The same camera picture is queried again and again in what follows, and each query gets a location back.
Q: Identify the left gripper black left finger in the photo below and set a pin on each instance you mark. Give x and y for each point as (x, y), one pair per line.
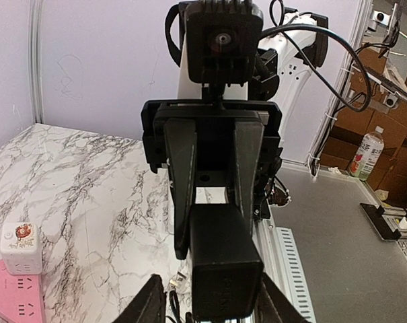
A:
(148, 305)

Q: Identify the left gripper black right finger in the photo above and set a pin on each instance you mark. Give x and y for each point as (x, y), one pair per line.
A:
(273, 307)

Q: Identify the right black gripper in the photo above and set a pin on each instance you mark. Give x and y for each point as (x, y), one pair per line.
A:
(234, 144)

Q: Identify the pink triangular power strip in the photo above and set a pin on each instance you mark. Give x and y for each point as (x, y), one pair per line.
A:
(21, 297)

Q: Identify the white cube socket adapter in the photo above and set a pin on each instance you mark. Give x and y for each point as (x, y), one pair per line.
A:
(21, 248)

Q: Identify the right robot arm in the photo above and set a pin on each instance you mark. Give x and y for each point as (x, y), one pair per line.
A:
(284, 59)

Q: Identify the plastic drink bottle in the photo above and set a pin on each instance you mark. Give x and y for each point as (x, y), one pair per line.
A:
(367, 155)

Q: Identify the brown cardboard boxes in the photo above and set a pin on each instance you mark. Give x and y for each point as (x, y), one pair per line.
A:
(390, 171)

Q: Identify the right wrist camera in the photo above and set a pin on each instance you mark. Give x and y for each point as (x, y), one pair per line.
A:
(221, 41)

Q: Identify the left aluminium frame post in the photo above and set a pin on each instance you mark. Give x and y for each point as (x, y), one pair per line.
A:
(34, 59)

